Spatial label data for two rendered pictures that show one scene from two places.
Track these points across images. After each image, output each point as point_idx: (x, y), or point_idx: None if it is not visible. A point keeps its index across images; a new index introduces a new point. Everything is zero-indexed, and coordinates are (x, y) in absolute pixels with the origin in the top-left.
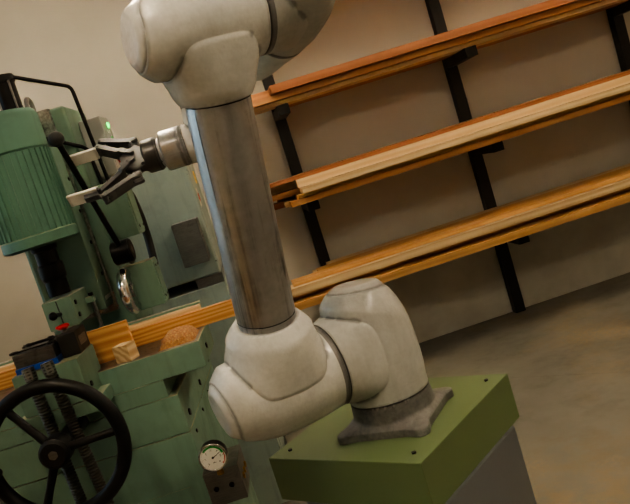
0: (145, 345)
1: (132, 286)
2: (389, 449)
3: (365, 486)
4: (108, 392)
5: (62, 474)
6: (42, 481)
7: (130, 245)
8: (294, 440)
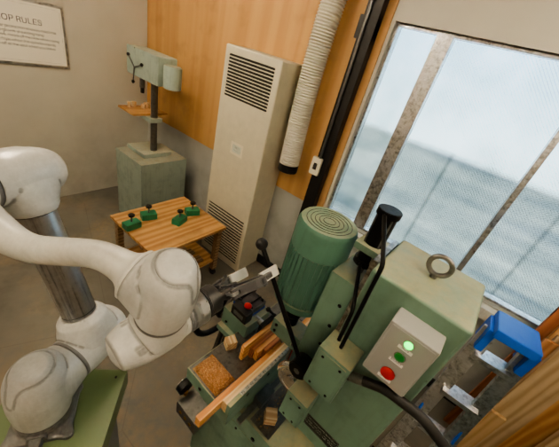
0: (246, 370)
1: (287, 376)
2: None
3: None
4: (225, 333)
5: None
6: None
7: (295, 367)
8: (118, 388)
